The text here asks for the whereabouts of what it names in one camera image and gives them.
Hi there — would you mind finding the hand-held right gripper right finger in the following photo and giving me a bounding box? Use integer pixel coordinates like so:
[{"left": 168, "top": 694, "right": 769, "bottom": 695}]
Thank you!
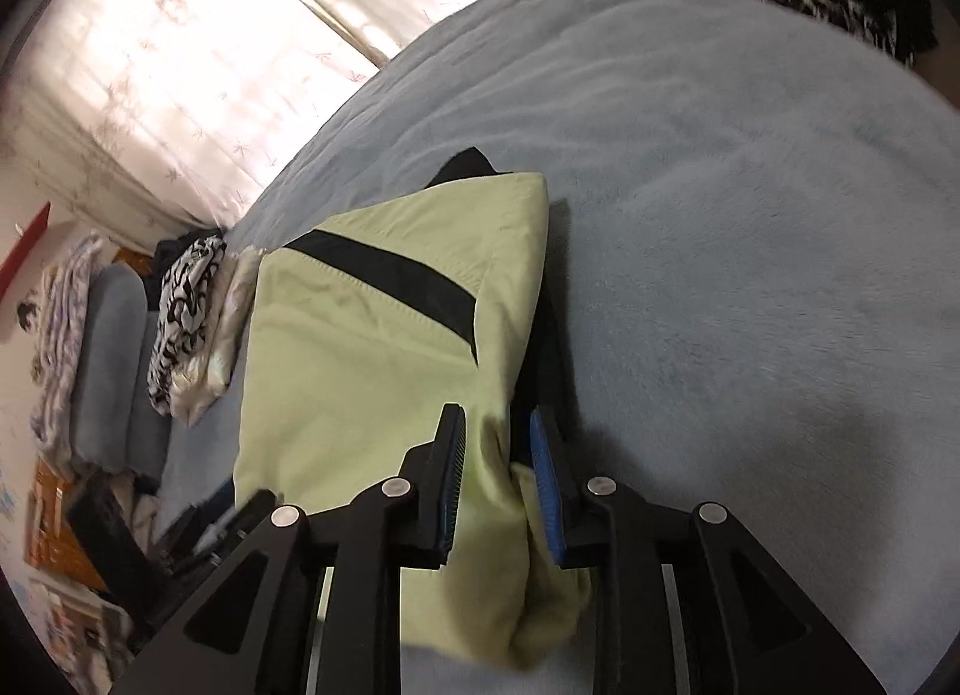
[{"left": 529, "top": 406, "right": 890, "bottom": 695}]

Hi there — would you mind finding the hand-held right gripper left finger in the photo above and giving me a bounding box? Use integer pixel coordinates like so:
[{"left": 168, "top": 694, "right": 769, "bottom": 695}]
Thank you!
[{"left": 112, "top": 402, "right": 470, "bottom": 695}]

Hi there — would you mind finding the green and black hooded jacket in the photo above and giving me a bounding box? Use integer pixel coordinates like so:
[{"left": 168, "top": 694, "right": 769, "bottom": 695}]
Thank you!
[{"left": 231, "top": 148, "right": 597, "bottom": 670}]

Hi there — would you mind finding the orange wooden cabinet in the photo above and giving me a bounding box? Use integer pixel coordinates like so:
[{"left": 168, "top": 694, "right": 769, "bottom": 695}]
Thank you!
[{"left": 26, "top": 459, "right": 110, "bottom": 591}]

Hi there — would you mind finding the grey folded blanket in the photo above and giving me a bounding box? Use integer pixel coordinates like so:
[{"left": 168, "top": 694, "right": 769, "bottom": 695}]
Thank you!
[{"left": 71, "top": 264, "right": 177, "bottom": 479}]

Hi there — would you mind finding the cream folded garment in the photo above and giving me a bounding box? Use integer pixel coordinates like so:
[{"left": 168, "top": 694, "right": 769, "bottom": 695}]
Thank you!
[{"left": 169, "top": 245, "right": 263, "bottom": 426}]

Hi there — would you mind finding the purple floral folded blanket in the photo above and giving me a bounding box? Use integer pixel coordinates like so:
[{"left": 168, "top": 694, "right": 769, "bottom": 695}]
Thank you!
[{"left": 30, "top": 230, "right": 113, "bottom": 456}]

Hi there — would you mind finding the dark knit cloth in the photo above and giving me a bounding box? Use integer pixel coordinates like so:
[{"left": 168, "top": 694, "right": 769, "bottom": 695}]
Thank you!
[{"left": 154, "top": 234, "right": 197, "bottom": 291}]

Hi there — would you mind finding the blue fleece bed blanket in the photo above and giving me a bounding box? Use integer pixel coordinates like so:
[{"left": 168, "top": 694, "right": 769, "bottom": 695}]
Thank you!
[{"left": 161, "top": 0, "right": 960, "bottom": 695}]

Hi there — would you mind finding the white floral curtain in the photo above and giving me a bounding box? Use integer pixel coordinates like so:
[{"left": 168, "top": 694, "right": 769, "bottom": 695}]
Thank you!
[{"left": 0, "top": 0, "right": 623, "bottom": 246}]

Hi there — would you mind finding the red wall shelf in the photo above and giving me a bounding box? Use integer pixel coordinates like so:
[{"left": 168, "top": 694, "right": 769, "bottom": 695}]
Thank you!
[{"left": 0, "top": 204, "right": 52, "bottom": 299}]

